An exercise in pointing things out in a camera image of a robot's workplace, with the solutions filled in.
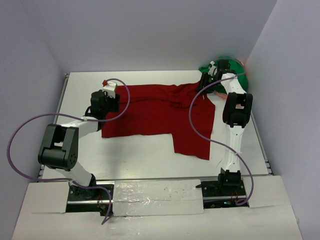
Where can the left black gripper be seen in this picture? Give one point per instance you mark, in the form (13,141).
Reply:
(115,102)

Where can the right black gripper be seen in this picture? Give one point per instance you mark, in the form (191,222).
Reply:
(203,81)

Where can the red t-shirt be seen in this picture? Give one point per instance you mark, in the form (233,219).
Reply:
(156,109)

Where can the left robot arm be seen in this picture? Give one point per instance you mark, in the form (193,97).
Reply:
(59,149)

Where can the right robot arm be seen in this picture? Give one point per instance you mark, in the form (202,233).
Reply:
(236,115)

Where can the green t-shirt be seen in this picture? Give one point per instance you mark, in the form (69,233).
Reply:
(235,65)

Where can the pink t-shirt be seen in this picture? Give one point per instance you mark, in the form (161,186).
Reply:
(222,96)

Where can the silver taped cover panel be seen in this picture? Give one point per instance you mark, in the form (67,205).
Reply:
(157,198)

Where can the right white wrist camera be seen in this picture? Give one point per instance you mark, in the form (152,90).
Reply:
(212,69)

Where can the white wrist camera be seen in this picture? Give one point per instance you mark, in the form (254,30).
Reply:
(109,88)
(212,69)

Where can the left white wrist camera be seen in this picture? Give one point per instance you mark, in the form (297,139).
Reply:
(109,88)

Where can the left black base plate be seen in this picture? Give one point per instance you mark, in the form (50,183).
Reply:
(82,200)

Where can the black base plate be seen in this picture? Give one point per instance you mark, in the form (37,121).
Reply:
(217,196)
(82,200)

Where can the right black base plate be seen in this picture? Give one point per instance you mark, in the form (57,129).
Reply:
(217,196)

